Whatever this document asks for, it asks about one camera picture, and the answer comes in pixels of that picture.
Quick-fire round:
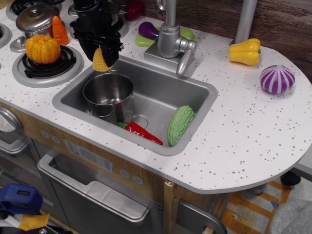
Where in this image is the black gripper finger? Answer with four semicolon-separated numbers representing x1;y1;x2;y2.
78;36;100;61
100;40;123;66

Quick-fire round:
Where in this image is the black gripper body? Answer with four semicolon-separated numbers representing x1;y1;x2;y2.
70;0;120;43

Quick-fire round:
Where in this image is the yellow toy corn cob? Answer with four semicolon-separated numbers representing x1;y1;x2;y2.
93;47;112;72

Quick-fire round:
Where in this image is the lidded steel pot rear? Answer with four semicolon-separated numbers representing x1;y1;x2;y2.
108;0;128;26

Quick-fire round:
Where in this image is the lidded steel pot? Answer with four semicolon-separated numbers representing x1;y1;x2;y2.
16;3;59;38
108;0;128;26

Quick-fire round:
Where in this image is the steel pot in sink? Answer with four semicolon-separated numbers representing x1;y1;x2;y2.
82;71;134;125

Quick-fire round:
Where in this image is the lidded steel pot left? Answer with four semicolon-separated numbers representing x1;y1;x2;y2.
16;3;59;38

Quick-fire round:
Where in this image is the grey sink basin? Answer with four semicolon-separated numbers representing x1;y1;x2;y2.
53;57;217;156

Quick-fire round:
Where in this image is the front stove burner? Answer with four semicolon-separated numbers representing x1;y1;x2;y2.
12;45;83;88

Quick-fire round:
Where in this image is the green plastic plate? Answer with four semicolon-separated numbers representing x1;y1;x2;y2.
135;28;196;48

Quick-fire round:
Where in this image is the orange toy carrot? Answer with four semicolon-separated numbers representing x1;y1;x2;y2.
52;16;70;45

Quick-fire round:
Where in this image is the purple toy eggplant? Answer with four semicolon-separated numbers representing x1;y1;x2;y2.
138;22;159;40

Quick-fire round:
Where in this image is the dark red toy pepper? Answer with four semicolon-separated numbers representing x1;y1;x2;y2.
125;0;145;21

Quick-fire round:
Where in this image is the orange toy pumpkin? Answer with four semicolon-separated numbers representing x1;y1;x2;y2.
25;35;61;64

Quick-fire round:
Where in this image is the grey toy faucet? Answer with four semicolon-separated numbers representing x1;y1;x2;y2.
144;0;197;77

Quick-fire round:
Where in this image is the grey stove knob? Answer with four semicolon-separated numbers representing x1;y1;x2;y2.
9;36;28;53

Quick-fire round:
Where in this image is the red toy chili pepper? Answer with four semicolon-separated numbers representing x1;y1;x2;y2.
118;121;163;145

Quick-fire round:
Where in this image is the green toy bitter gourd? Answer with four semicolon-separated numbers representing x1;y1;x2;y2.
167;105;195;146

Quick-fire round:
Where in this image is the yellow toy bell pepper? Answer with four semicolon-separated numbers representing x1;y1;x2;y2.
229;38;261;66

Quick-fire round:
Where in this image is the grey vertical pole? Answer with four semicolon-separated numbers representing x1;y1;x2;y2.
230;0;258;45

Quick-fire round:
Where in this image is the grey dishwasher door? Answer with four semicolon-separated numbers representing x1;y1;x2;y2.
37;154;163;234

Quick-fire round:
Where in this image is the purple striped toy onion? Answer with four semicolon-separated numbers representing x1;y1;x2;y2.
260;65;295;94

